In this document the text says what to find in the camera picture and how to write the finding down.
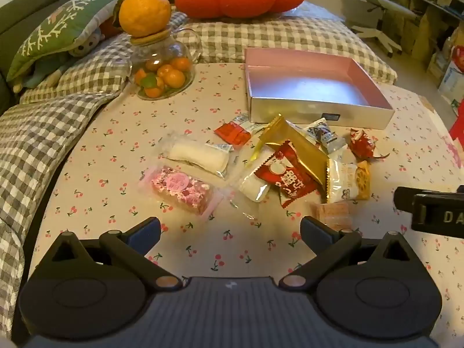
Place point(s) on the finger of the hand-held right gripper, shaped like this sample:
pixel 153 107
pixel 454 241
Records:
pixel 404 199

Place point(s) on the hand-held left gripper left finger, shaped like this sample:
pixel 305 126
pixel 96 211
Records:
pixel 145 232

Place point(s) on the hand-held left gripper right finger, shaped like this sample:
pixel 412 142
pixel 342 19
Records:
pixel 316 234

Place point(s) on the small orange cake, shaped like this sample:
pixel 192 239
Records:
pixel 331 214

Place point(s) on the pink flower snack packet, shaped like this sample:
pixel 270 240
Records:
pixel 181 188

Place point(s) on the white and yellow cracker packet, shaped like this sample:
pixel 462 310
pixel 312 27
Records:
pixel 344 181

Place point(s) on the red packet with white circle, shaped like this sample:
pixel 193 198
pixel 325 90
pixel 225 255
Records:
pixel 286 177

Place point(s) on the red twisted candy wrapper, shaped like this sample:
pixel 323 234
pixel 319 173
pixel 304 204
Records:
pixel 362 143

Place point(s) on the clear packet white snack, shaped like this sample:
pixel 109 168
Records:
pixel 253 188

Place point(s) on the gold yellow snack packet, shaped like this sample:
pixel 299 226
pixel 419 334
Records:
pixel 301 148

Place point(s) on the clear packet white rice cake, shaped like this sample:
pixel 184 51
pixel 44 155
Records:
pixel 197 154

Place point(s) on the silver and blue small packet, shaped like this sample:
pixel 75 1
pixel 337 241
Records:
pixel 324 134

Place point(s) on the pink and silver box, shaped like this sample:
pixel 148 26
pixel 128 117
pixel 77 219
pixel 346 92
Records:
pixel 308 116

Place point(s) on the red and white small packet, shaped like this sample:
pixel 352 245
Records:
pixel 232 132

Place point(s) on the red plastic chair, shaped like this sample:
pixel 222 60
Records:
pixel 457 123

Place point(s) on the cherry print tablecloth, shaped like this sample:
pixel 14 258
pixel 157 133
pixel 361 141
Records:
pixel 127 130

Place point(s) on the white carton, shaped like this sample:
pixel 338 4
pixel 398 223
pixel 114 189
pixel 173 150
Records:
pixel 451 79

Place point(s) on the grey checked quilt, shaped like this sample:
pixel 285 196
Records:
pixel 43 123

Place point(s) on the red bag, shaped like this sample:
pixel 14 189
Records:
pixel 458 58

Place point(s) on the pile of small mandarins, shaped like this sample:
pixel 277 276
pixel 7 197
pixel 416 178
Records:
pixel 174 78

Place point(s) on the glass jar with lid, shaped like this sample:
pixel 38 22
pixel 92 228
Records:
pixel 159 49

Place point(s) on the wooden desk with clutter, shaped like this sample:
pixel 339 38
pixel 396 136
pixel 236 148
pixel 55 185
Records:
pixel 431 14

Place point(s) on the teal plush toy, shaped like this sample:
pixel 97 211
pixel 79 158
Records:
pixel 40 74

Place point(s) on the white office chair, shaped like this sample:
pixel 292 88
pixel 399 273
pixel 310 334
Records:
pixel 384 5

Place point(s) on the large orange citrus fruit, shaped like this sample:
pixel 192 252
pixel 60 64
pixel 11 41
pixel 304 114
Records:
pixel 145 12

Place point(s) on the green patterned pillow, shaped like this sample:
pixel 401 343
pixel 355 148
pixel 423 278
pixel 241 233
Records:
pixel 54 29

